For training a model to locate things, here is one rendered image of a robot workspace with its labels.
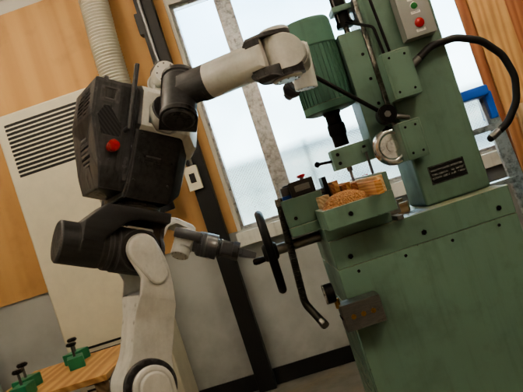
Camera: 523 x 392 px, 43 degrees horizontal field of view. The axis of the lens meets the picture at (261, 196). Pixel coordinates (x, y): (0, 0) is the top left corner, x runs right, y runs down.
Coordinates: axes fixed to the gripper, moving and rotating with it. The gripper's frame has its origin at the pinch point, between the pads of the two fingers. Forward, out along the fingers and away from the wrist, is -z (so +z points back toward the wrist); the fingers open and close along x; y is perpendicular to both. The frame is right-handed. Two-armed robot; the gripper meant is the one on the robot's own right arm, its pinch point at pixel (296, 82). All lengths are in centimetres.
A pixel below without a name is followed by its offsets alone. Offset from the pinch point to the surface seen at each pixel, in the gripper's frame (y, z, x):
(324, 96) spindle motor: 10.2, -5.9, -1.1
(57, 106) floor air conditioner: -104, -130, 43
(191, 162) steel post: -32, -145, 36
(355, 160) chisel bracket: 29.2, -10.5, 12.0
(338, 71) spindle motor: 10.6, -7.7, -11.1
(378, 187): 34.5, 25.2, 20.3
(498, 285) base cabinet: 83, 8, 28
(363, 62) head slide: 16.5, -7.1, -17.3
